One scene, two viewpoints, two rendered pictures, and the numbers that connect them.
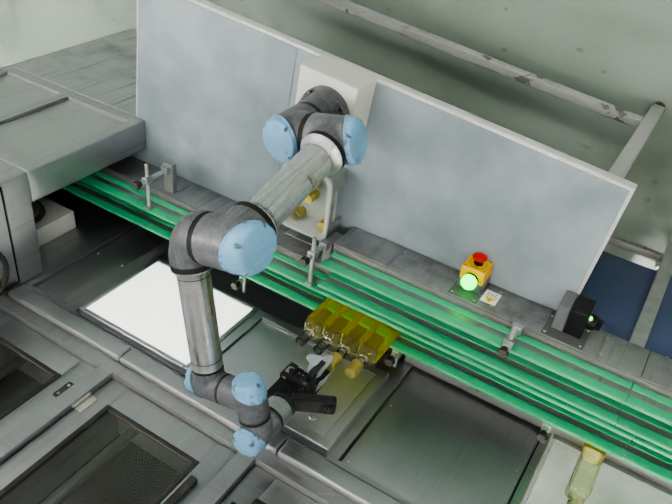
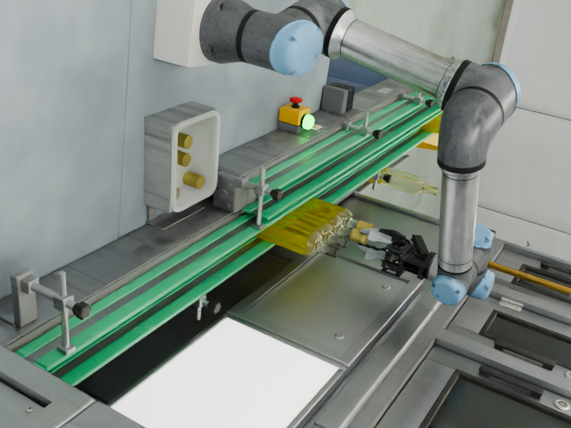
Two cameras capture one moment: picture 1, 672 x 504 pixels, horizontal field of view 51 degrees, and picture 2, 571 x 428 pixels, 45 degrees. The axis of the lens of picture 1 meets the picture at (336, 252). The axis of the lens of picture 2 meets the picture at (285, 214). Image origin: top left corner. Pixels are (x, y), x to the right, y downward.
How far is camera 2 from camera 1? 2.30 m
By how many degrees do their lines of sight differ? 74
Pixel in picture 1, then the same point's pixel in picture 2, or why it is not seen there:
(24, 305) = not seen: outside the picture
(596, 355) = (367, 108)
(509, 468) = (392, 214)
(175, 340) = (296, 379)
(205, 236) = (506, 95)
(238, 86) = (59, 78)
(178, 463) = (462, 385)
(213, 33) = (11, 10)
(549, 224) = not seen: hidden behind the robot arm
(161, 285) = (176, 399)
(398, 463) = not seen: hidden behind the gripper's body
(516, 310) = (325, 121)
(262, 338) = (279, 312)
